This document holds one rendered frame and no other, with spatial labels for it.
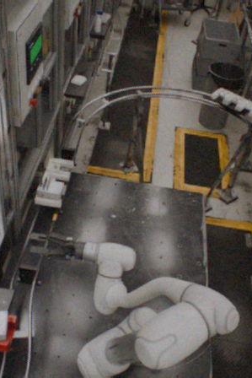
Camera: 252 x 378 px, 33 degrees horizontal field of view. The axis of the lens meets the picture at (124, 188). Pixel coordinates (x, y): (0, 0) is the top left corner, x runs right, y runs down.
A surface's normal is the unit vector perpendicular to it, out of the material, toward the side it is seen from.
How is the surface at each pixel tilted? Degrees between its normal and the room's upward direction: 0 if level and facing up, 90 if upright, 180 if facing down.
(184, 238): 0
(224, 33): 89
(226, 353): 0
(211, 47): 91
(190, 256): 0
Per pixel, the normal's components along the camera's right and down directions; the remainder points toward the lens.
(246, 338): 0.11, -0.73
